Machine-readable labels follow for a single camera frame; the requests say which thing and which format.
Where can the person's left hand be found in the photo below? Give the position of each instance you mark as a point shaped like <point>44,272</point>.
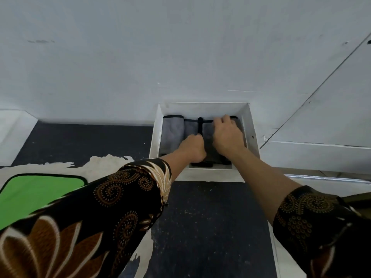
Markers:
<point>192,149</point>

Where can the person's right hand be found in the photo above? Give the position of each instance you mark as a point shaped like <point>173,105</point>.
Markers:
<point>229,137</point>

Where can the purple cloth black trim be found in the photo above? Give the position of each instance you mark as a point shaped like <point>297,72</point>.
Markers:
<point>208,136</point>

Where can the white box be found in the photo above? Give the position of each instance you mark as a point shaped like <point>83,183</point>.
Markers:
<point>203,110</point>

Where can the person's right forearm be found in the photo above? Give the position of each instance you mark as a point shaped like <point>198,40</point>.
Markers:
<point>263,185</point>

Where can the person's left forearm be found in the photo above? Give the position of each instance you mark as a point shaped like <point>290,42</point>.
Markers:
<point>176,166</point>

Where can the person's patterned left sleeve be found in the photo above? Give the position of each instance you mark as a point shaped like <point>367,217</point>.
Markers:
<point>92,217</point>

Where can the person's patterned sleeve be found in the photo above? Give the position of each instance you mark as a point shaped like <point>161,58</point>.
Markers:
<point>318,228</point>
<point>92,217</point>

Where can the person's patterned right sleeve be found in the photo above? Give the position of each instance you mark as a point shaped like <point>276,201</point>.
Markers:
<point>318,228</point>

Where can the white flat box lid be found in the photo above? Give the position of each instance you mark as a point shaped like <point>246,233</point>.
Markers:
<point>14,136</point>

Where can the metal floor rail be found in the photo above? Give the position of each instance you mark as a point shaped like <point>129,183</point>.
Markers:
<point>327,178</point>

